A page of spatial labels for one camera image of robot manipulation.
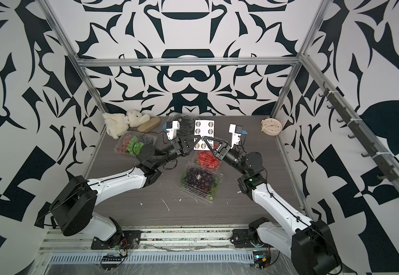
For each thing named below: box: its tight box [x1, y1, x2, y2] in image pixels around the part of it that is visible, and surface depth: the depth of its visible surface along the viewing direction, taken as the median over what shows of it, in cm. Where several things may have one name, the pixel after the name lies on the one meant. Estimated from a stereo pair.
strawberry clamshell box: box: [193, 150, 221, 171], surface depth 93 cm
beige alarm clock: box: [260, 117, 283, 137], surface depth 114 cm
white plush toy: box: [102, 108, 151, 140], surface depth 108 cm
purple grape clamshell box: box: [178, 163, 225, 204], surface depth 87 cm
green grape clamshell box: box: [114, 130, 158, 157], surface depth 101 cm
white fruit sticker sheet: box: [193, 119, 215, 151], surface depth 67 cm
